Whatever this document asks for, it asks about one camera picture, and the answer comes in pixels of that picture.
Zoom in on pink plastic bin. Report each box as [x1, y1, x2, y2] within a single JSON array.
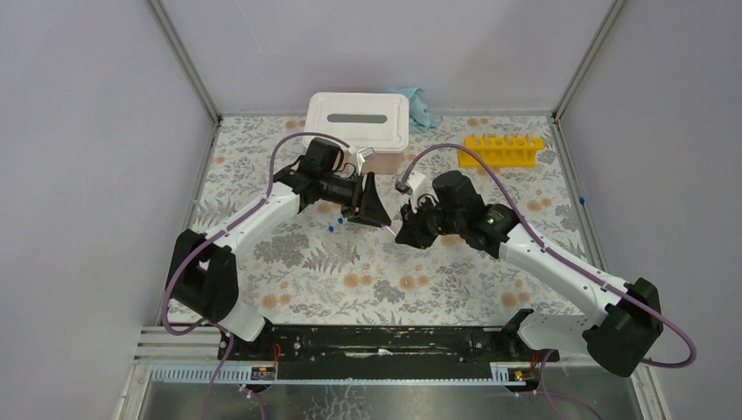
[[362, 153, 404, 175]]

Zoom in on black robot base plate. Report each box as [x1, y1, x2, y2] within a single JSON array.
[[218, 324, 559, 386]]

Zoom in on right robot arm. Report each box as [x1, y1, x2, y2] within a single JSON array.
[[395, 171, 663, 377]]

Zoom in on clear plastic zip bag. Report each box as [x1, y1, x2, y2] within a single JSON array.
[[369, 214, 400, 237]]

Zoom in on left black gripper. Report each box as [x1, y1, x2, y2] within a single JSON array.
[[318, 171, 390, 228]]

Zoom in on light blue cloth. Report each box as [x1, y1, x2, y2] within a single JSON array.
[[389, 87, 438, 134]]

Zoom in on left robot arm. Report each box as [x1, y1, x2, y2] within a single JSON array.
[[161, 132, 391, 360]]

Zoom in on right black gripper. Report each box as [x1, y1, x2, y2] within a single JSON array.
[[395, 193, 464, 250]]

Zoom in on floral table mat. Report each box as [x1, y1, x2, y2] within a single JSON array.
[[192, 115, 591, 326]]

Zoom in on white plastic bin lid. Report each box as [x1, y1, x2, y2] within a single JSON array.
[[304, 92, 410, 153]]

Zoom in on yellow test tube rack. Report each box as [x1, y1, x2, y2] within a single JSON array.
[[463, 135, 544, 168]]

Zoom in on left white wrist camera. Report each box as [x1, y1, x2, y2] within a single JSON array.
[[348, 146, 375, 174]]

